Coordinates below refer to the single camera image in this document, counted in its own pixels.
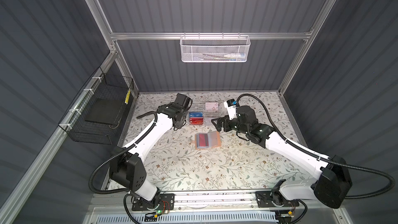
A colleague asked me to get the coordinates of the pink leather card holder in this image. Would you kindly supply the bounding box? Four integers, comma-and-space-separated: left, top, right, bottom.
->
194, 131, 221, 149

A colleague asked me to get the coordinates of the blue credit card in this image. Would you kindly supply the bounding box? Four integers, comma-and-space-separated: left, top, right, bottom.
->
189, 112, 203, 118

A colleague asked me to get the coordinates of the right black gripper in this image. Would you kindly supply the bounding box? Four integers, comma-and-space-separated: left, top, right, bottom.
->
211, 112, 248, 135

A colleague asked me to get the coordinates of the black pad in basket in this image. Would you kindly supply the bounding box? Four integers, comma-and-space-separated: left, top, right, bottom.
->
85, 99, 122, 125

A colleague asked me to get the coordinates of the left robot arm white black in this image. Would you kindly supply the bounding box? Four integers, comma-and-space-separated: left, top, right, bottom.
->
109, 93, 193, 202

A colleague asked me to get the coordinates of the red card in organizer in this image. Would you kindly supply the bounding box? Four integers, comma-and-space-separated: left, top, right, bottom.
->
189, 117, 204, 125

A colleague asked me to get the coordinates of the white wire mesh basket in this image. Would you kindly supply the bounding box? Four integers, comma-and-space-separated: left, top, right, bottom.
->
179, 35, 251, 63

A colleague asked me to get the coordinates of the white perforated cable duct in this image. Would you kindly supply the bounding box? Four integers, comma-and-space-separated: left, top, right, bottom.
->
94, 211, 278, 224

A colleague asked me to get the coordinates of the pink card in organizer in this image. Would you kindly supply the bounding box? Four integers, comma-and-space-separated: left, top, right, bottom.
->
205, 102, 219, 111

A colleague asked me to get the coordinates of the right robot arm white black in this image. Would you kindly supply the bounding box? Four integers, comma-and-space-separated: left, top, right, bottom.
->
211, 105, 352, 209

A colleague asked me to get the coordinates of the white tube in basket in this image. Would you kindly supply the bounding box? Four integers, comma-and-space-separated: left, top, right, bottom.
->
224, 53, 247, 61

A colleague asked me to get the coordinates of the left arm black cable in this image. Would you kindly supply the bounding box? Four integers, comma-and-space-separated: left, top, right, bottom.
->
88, 111, 159, 224

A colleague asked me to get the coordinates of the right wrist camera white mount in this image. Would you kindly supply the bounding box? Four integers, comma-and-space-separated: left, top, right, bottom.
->
224, 99, 239, 120

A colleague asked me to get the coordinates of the aluminium front rail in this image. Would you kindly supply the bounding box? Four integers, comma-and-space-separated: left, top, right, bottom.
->
88, 189, 330, 213

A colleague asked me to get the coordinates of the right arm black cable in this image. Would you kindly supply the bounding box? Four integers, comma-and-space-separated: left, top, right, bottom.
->
236, 93, 396, 200

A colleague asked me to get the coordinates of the black wire mesh basket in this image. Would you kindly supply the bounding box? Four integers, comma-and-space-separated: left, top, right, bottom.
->
59, 69, 134, 145

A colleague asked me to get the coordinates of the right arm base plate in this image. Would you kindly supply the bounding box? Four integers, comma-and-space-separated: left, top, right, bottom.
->
255, 190, 300, 208

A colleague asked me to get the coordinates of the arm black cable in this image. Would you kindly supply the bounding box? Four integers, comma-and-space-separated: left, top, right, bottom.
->
88, 111, 159, 224
236, 93, 396, 200

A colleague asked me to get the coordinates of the clear acrylic card organizer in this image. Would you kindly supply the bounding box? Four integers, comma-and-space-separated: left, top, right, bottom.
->
187, 103, 219, 127

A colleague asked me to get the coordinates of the yellow tag on basket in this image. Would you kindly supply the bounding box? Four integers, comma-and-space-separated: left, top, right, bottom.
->
124, 89, 131, 105

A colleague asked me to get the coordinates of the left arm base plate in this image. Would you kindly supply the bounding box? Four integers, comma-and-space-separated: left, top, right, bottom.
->
131, 194, 175, 211

